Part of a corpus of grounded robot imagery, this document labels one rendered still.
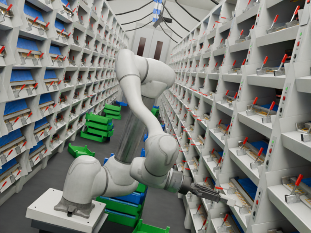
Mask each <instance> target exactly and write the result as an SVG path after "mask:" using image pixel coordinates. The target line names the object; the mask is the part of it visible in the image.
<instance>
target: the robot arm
mask: <svg viewBox="0 0 311 233"><path fill-rule="evenodd" d="M115 72H116V77H117V80H118V82H119V85H120V87H121V89H122V91H123V93H124V96H125V98H126V100H127V103H128V105H129V107H130V109H131V110H130V113H129V116H128V119H127V122H126V124H125V127H124V130H123V133H122V136H121V139H120V141H119V144H118V148H117V150H116V153H115V155H114V156H112V157H110V158H109V159H108V161H107V162H106V163H105V164H104V166H101V164H100V162H99V161H98V160H97V159H95V158H94V157H92V156H87V155H82V156H79V157H78V158H76V159H75V160H74V161H73V163H72V164H71V166H70V168H69V170H68V173H67V176H66V179H65V183H64V188H63V194H62V197H61V200H60V201H59V203H58V204H57V205H55V206H54V210H55V211H61V212H65V213H67V215H68V216H72V215H76V216H80V217H83V218H85V219H89V217H90V213H91V211H92V209H93V208H95V204H94V203H92V200H93V198H95V197H98V196H105V197H121V196H126V195H129V194H131V193H133V192H134V191H135V190H136V189H137V187H138V184H139V182H140V183H142V184H144V185H147V186H150V187H153V188H160V189H164V190H167V191H170V192H173V193H176V192H177V191H178V193H181V194H183V195H186V194H187V193H188V192H189V191H190V192H191V193H192V194H194V195H196V196H197V197H201V198H204V199H208V200H211V201H214V202H217V203H218V202H221V203H224V204H226V205H229V206H232V207H234V206H235V204H236V199H235V198H232V197H230V196H227V195H224V194H221V193H220V191H218V192H217V191H216V190H213V189H210V188H208V187H205V186H203V185H200V184H199V183H196V182H195V183H192V178H191V177H189V176H186V175H183V173H182V172H180V171H177V170H174V169H172V167H173V165H174V164H175V162H176V160H177V157H178V154H179V145H178V142H177V140H176V139H175V138H174V137H173V136H171V135H169V134H166V133H164V131H163V129H162V127H161V125H160V123H159V121H158V120H157V118H156V117H155V116H154V115H153V114H152V113H151V110H152V108H153V105H154V102H155V99H157V98H159V97H160V95H161V94H162V93H163V92H164V91H165V90H167V89H169V88H171V87H172V86H173V84H174V82H175V72H174V71H173V69H172V68H171V67H169V66H168V65H166V64H165V63H163V62H161V61H158V60H154V59H151V58H144V57H141V56H138V55H134V53H133V52H132V51H130V50H129V49H122V50H120V51H119V52H118V53H117V56H116V58H115ZM145 127H146V128H147V131H148V138H147V139H146V140H145V157H136V158H134V157H135V154H136V151H137V148H138V145H139V143H140V140H141V138H142V135H143V132H144V129H145Z"/></svg>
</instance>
